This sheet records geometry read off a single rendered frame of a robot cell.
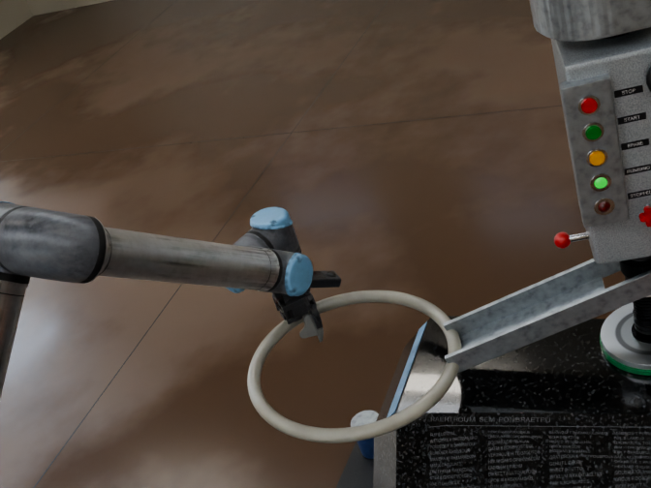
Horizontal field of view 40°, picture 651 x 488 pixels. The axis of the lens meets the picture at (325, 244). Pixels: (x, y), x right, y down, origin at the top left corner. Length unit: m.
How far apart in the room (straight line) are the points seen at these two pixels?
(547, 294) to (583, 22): 0.68
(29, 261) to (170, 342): 2.45
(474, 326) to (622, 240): 0.45
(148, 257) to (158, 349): 2.35
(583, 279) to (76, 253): 1.05
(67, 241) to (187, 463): 1.93
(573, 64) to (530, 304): 0.64
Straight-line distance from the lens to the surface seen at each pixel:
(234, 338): 3.80
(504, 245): 3.81
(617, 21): 1.54
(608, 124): 1.59
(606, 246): 1.74
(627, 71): 1.58
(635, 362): 1.96
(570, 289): 1.99
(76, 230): 1.53
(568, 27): 1.55
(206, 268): 1.70
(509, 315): 2.02
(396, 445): 2.01
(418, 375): 2.07
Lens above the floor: 2.17
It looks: 31 degrees down
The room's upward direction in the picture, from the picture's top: 20 degrees counter-clockwise
